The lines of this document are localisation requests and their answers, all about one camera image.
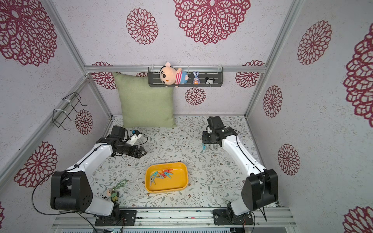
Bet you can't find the red clothespin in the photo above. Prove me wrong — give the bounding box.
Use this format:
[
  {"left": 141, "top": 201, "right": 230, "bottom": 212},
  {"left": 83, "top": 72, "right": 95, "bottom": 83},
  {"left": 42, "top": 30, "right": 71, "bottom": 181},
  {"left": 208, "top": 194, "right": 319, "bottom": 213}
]
[
  {"left": 158, "top": 172, "right": 167, "bottom": 179},
  {"left": 163, "top": 169, "right": 173, "bottom": 174}
]

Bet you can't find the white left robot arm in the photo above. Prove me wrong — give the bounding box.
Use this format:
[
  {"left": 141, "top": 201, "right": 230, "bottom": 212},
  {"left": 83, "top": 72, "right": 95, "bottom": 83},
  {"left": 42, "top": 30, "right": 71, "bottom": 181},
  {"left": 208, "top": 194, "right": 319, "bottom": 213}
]
[{"left": 51, "top": 136, "right": 147, "bottom": 216}]

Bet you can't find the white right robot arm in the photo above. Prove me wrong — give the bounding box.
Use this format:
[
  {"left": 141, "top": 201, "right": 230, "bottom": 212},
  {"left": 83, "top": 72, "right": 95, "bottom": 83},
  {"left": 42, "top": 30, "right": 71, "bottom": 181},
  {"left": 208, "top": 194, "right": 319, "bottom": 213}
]
[{"left": 202, "top": 126, "right": 278, "bottom": 216}]

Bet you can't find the yellow plastic storage box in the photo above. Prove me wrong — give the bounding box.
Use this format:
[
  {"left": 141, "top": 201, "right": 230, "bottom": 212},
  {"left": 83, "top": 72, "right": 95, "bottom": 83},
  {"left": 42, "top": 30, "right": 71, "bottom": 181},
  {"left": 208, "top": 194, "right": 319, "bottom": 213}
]
[{"left": 145, "top": 162, "right": 188, "bottom": 193}]

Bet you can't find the green cushion pillow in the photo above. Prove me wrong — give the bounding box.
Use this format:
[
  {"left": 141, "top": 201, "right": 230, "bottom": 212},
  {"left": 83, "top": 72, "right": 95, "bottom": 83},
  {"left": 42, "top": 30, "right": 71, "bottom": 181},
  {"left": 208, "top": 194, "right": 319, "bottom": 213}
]
[{"left": 113, "top": 72, "right": 176, "bottom": 128}]

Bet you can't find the red clothespin bottom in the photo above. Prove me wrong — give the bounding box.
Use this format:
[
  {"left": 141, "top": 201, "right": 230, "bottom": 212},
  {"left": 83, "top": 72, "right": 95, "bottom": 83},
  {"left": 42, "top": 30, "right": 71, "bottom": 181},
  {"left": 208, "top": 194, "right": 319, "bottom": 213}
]
[{"left": 158, "top": 172, "right": 167, "bottom": 179}]

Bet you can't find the black white mouse figure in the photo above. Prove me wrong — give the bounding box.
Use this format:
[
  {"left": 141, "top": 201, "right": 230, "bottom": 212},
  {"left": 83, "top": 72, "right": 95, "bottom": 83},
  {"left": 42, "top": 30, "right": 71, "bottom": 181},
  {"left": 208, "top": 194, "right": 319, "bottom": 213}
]
[{"left": 205, "top": 77, "right": 215, "bottom": 85}]

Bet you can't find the small blue rabbit figure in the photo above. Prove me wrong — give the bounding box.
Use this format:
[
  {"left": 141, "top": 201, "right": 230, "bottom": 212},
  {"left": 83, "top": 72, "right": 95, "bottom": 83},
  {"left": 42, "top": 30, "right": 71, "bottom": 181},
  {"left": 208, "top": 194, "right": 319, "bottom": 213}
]
[{"left": 193, "top": 71, "right": 200, "bottom": 85}]

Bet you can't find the cartoon boy plush doll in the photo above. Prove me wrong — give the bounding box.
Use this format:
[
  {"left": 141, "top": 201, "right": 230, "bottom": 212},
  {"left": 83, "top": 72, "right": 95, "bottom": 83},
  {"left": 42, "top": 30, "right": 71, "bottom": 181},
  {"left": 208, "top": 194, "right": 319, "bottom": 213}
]
[{"left": 159, "top": 62, "right": 189, "bottom": 87}]

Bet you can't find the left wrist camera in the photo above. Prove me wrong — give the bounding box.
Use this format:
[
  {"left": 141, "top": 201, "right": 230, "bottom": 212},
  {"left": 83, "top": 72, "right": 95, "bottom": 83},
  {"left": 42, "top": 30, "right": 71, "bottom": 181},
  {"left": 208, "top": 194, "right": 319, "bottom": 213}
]
[{"left": 111, "top": 126, "right": 126, "bottom": 140}]

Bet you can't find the plush keychain with green ring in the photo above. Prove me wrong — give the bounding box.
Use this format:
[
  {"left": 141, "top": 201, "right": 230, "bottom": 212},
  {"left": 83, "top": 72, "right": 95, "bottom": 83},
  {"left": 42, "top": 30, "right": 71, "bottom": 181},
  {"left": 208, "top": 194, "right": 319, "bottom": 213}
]
[{"left": 102, "top": 179, "right": 128, "bottom": 203}]

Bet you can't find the dark wall shelf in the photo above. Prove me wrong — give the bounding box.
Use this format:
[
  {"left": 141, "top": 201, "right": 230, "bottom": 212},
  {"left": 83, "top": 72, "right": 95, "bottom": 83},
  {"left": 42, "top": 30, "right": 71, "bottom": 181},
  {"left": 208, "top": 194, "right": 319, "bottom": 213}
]
[{"left": 148, "top": 68, "right": 224, "bottom": 87}]

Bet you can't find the black wire wall rack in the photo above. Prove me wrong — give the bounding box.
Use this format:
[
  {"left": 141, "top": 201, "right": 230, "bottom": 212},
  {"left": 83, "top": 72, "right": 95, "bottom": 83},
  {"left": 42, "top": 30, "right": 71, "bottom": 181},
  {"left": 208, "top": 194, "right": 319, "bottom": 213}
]
[{"left": 51, "top": 91, "right": 87, "bottom": 131}]

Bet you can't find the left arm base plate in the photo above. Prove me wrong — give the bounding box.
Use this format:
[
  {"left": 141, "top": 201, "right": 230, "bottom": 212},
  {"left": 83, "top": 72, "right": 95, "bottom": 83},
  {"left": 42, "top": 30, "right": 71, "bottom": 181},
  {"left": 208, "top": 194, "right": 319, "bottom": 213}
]
[{"left": 94, "top": 210, "right": 137, "bottom": 227}]

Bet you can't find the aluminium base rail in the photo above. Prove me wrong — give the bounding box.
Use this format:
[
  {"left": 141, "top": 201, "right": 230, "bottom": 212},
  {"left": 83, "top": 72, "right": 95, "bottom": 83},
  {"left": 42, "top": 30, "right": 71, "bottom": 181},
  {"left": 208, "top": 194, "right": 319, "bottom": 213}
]
[{"left": 51, "top": 207, "right": 297, "bottom": 231}]

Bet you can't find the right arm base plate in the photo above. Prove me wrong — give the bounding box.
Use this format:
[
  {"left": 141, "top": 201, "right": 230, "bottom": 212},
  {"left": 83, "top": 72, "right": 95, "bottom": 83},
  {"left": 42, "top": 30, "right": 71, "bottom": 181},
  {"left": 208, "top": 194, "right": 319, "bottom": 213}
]
[{"left": 212, "top": 209, "right": 254, "bottom": 226}]

